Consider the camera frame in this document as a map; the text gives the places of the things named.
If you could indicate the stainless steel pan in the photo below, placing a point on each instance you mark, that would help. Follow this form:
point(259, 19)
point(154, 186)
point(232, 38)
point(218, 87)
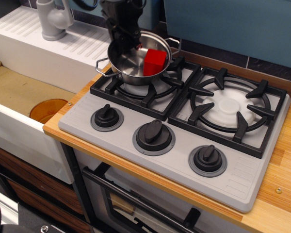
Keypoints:
point(129, 67)

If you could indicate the wooden drawer front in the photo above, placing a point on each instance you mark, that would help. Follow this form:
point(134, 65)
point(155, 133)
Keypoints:
point(49, 196)

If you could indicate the black left burner grate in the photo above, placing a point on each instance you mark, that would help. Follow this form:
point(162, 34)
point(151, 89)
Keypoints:
point(155, 100)

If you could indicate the orange plastic plate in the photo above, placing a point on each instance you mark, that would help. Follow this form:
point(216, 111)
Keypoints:
point(44, 111)

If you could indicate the red cube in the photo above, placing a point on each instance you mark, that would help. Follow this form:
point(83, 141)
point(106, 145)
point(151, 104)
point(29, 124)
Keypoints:
point(154, 62)

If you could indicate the black right burner grate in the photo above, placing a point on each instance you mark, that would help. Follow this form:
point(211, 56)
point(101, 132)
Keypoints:
point(236, 112)

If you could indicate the black left stove knob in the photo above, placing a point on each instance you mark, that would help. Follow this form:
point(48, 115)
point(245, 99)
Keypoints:
point(106, 119)

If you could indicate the black right stove knob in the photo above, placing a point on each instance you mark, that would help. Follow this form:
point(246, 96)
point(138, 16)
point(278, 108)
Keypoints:
point(207, 161)

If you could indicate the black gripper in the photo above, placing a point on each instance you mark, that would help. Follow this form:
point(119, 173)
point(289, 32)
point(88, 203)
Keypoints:
point(122, 22)

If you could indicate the black stove knob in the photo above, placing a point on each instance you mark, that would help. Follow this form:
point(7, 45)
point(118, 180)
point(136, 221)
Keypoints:
point(106, 119)
point(154, 138)
point(207, 161)

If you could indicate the grey toy stove top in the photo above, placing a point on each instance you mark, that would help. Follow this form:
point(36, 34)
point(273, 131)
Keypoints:
point(237, 187)

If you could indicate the oven door with handle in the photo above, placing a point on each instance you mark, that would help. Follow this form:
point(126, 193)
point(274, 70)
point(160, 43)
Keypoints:
point(133, 206)

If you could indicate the black middle stove knob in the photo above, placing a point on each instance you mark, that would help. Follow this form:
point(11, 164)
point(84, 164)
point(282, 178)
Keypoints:
point(154, 138)

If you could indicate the grey toy faucet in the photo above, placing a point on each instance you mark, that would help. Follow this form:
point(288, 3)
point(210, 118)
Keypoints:
point(54, 22)

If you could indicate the white sink unit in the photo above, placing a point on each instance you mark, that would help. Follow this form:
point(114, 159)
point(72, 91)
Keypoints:
point(33, 70)

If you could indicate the black burner grate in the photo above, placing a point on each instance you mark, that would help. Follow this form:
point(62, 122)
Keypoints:
point(155, 100)
point(236, 112)

